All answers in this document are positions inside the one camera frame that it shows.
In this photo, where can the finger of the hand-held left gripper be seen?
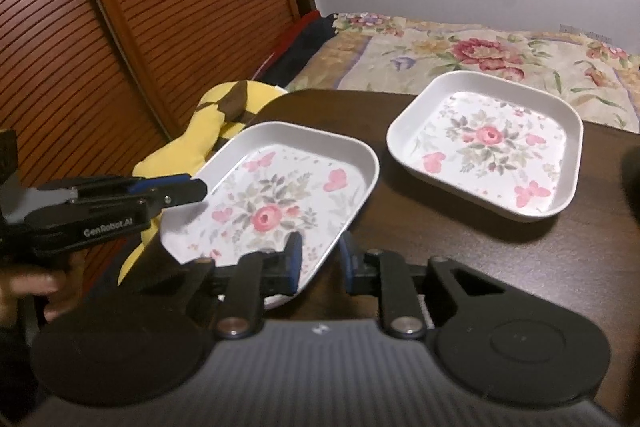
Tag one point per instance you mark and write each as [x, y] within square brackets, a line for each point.
[187, 194]
[160, 182]

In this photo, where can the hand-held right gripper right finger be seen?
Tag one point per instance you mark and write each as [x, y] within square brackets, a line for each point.
[348, 267]

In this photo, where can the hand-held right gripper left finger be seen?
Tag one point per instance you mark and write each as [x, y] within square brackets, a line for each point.
[295, 259]

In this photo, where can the white floral rectangular plate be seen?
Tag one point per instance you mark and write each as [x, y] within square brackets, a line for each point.
[270, 187]
[485, 142]

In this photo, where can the person's left hand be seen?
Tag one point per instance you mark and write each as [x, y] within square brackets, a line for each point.
[35, 284]

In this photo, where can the yellow plush toy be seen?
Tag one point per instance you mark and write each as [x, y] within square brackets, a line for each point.
[210, 127]

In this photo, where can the red and black cloth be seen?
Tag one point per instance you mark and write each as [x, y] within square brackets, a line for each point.
[300, 47]

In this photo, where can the floral bed blanket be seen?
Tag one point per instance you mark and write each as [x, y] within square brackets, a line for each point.
[410, 57]

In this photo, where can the white wall outlet strip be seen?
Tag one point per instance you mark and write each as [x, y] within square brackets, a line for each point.
[597, 36]

